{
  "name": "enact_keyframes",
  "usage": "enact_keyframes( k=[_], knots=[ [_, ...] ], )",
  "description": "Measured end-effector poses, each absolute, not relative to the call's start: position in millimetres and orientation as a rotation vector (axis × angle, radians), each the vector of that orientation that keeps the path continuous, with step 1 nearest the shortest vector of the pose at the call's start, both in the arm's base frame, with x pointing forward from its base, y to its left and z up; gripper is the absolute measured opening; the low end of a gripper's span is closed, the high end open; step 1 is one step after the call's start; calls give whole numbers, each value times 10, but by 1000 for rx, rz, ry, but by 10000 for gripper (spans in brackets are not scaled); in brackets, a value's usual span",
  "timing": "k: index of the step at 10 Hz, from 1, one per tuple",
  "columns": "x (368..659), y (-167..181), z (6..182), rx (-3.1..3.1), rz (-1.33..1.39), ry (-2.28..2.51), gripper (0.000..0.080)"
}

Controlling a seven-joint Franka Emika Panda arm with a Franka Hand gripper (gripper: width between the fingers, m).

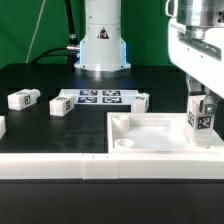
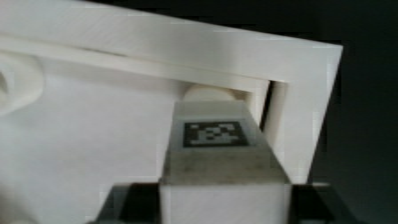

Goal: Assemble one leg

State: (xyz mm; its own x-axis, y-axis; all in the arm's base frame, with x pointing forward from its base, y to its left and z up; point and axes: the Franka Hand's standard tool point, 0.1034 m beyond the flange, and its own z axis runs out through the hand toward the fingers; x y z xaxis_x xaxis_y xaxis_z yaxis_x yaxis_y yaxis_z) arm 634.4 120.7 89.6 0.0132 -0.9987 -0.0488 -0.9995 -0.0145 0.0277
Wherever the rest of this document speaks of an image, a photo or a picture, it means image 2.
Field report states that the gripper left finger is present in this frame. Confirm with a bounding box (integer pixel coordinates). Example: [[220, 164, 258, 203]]
[[87, 183, 160, 224]]

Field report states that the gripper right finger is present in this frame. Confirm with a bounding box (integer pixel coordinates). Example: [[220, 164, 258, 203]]
[[290, 181, 357, 224]]

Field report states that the white table leg with tag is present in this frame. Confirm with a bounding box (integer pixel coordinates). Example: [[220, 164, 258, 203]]
[[160, 85, 292, 224]]

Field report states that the white square tabletop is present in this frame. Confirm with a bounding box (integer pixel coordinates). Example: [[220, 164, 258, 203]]
[[0, 53, 292, 224]]

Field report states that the white obstacle fence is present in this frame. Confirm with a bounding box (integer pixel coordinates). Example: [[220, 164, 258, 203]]
[[0, 0, 343, 184]]

